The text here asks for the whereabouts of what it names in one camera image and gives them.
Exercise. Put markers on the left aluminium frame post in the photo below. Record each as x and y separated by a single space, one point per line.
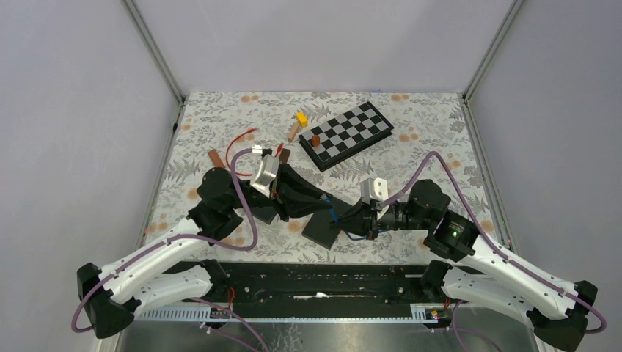
152 47

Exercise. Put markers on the right aluminium frame post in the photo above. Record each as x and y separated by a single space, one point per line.
492 49

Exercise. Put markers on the yellow block near chessboard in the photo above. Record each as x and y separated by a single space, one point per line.
302 119

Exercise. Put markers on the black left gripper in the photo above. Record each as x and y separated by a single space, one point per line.
293 184

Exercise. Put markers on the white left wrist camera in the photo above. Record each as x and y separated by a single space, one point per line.
262 179

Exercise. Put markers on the reddish brown wooden block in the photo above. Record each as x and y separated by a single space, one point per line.
216 159

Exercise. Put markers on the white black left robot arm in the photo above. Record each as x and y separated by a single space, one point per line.
111 295

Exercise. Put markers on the dark brown wooden block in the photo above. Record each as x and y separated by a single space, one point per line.
284 155

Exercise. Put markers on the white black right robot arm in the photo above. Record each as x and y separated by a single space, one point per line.
474 267

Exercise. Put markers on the floral table mat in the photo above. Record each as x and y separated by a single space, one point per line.
229 122

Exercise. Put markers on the light wooden block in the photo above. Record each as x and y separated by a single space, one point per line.
292 133

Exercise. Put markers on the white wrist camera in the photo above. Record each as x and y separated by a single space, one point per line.
262 179
374 191

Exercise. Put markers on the black network switch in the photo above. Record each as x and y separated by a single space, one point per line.
265 215
318 228

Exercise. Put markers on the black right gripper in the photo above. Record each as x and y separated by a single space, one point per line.
362 217

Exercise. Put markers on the black white chessboard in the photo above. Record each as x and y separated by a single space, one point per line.
346 135

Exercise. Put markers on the brown round chess piece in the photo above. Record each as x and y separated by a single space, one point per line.
315 141

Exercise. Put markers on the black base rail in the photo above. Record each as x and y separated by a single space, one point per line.
317 291

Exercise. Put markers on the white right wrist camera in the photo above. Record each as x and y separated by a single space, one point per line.
374 191

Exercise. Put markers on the aluminium frame post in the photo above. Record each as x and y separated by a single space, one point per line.
492 49
152 47

